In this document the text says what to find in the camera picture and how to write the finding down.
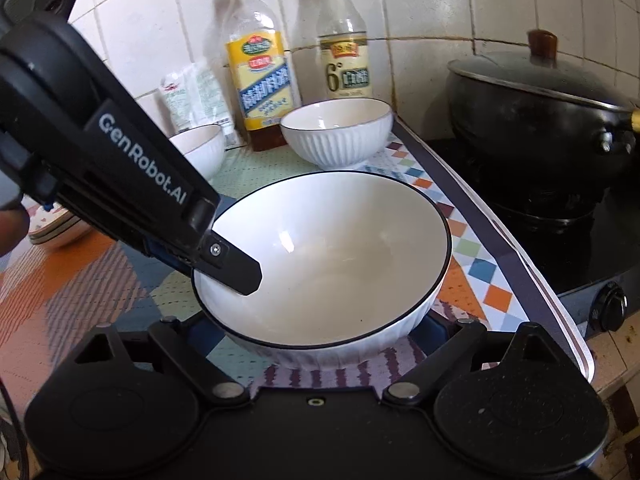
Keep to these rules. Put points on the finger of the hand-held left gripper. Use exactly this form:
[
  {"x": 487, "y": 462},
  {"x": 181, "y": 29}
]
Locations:
[
  {"x": 235, "y": 270},
  {"x": 170, "y": 256}
]

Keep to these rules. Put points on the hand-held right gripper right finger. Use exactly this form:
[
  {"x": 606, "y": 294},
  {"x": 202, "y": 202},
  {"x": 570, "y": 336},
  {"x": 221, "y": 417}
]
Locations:
[{"x": 434, "y": 336}]

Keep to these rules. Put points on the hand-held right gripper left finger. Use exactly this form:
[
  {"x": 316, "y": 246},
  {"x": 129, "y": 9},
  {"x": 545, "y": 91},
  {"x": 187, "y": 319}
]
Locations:
[{"x": 202, "y": 331}]

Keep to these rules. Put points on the floral bear print dish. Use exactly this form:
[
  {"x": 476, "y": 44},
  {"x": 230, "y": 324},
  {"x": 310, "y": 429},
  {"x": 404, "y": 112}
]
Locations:
[{"x": 52, "y": 225}]

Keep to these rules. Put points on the white ribbed bowl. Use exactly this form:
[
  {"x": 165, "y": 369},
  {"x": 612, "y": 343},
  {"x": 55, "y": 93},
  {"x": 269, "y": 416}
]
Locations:
[
  {"x": 200, "y": 150},
  {"x": 340, "y": 260},
  {"x": 335, "y": 135}
]

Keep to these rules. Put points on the person's left hand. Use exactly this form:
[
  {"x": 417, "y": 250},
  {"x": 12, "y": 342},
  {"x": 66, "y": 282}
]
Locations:
[{"x": 11, "y": 232}]

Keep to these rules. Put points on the checkered tablecloth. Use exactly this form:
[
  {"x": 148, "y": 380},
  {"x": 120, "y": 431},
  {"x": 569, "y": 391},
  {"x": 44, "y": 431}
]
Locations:
[{"x": 480, "y": 270}]

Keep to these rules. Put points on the white salt bag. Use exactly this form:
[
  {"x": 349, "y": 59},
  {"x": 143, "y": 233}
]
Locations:
[{"x": 195, "y": 100}]

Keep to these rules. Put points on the yellow label oil bottle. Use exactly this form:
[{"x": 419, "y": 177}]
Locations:
[{"x": 260, "y": 90}]

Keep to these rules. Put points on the black gas stove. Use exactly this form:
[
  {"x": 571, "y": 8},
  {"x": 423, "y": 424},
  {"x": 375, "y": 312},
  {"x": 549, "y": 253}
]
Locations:
[{"x": 575, "y": 240}]

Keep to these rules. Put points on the yellow cap vinegar bottle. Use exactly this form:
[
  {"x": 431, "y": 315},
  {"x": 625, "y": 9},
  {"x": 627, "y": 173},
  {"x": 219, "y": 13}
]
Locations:
[{"x": 345, "y": 65}]

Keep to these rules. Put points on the black wok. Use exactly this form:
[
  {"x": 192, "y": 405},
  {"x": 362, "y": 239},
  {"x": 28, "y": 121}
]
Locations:
[{"x": 525, "y": 120}]

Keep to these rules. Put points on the glass wok lid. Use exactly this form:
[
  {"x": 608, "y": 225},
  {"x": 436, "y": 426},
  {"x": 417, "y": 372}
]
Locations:
[{"x": 520, "y": 72}]

